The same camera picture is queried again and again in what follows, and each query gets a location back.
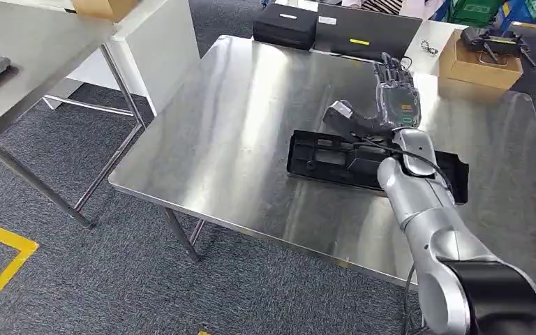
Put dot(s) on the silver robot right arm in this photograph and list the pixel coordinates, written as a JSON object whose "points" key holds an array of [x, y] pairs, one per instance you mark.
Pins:
{"points": [[434, 222]]}

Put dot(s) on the black plastic plate frame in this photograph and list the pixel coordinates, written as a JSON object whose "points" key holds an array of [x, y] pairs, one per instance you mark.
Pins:
{"points": [[323, 157]]}

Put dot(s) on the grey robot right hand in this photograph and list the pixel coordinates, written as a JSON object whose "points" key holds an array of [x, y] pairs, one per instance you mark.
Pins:
{"points": [[399, 104]]}

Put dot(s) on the black white striped cloth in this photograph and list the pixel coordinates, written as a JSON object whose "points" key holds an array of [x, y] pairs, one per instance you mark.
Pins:
{"points": [[383, 5]]}

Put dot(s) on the small cardboard box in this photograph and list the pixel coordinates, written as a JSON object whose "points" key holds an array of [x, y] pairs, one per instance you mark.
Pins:
{"points": [[104, 8]]}

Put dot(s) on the white cabinet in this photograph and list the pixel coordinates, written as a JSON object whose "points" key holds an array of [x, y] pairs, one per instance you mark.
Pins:
{"points": [[166, 51]]}

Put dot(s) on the black hard case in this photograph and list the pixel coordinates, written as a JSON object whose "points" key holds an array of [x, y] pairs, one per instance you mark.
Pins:
{"points": [[284, 25]]}

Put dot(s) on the steel work table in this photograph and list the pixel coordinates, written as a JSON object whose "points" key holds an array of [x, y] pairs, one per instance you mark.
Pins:
{"points": [[231, 138]]}

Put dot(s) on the steel side table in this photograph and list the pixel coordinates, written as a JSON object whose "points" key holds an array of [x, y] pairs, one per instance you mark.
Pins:
{"points": [[27, 55]]}

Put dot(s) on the dark grey flat case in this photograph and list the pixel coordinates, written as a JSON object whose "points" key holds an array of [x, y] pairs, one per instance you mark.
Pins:
{"points": [[365, 30]]}

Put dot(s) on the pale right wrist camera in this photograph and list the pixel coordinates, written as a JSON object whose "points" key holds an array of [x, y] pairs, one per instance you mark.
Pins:
{"points": [[341, 110]]}

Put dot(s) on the open cardboard box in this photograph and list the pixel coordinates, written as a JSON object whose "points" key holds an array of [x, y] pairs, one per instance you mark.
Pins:
{"points": [[476, 69]]}

